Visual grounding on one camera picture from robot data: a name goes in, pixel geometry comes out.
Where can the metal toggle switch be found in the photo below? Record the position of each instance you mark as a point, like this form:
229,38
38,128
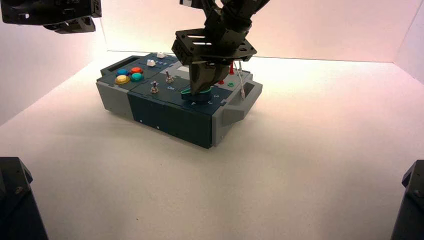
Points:
154,88
169,78

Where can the yellow round push button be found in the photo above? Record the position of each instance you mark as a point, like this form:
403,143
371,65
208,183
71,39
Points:
122,79

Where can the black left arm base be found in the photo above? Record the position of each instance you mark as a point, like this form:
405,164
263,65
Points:
16,205

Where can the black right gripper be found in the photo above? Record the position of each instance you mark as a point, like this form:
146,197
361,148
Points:
215,46

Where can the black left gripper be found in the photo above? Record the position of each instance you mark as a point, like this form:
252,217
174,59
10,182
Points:
49,10

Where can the green rotary knob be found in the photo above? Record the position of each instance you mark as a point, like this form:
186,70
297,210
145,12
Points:
198,97

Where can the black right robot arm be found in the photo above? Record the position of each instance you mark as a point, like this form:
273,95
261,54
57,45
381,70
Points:
238,10

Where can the small white display window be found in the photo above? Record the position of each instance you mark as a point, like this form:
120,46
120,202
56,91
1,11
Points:
182,69

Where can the blue round push button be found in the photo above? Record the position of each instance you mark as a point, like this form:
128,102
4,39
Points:
122,72

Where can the orange round push button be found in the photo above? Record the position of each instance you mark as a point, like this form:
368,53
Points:
136,70

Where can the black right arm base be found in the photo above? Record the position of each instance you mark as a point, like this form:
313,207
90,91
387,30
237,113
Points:
412,205

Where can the teal round push button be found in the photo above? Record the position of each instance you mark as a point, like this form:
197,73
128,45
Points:
136,77

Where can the white rocker switch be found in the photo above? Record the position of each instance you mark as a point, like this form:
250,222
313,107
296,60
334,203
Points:
151,62
161,55

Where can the dark teal grey control box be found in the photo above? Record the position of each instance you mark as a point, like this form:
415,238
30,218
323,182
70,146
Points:
169,121

